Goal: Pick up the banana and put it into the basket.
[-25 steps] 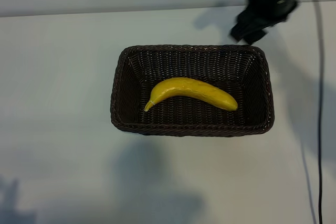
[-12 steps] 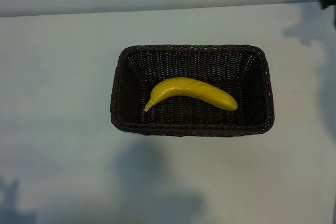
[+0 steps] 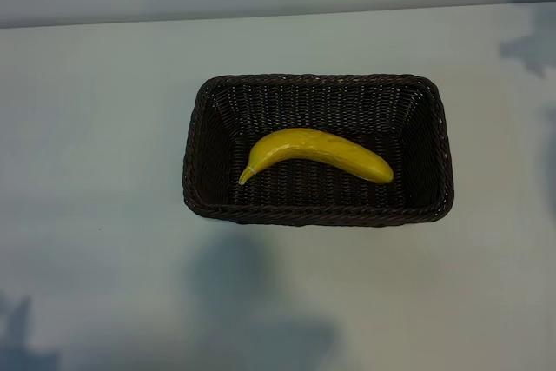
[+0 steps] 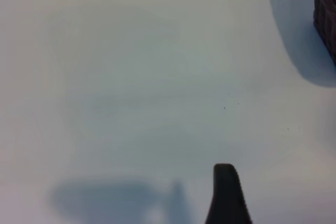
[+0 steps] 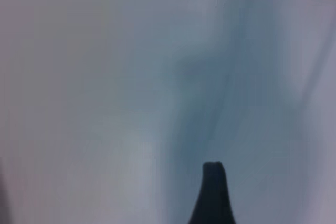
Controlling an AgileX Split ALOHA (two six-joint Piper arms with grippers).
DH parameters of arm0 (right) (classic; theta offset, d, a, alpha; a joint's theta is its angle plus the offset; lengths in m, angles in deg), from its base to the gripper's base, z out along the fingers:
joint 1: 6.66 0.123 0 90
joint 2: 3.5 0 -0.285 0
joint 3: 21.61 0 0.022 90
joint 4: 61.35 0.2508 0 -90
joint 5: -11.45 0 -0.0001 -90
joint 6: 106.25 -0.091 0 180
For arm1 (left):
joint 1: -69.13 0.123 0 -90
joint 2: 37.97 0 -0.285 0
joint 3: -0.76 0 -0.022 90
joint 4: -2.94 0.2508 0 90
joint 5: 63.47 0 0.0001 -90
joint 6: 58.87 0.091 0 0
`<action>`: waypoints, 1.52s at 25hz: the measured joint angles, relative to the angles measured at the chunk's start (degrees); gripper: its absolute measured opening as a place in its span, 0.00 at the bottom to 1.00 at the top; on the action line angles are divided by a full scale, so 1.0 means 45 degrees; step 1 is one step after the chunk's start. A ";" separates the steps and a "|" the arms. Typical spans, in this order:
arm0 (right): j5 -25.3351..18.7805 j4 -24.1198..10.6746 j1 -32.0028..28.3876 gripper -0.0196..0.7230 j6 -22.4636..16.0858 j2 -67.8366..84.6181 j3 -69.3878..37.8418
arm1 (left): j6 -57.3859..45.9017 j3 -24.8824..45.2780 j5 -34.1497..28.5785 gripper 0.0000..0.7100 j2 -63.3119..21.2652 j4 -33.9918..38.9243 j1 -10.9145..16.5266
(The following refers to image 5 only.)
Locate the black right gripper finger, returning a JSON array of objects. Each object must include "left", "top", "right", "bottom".
[{"left": 187, "top": 161, "right": 236, "bottom": 224}]

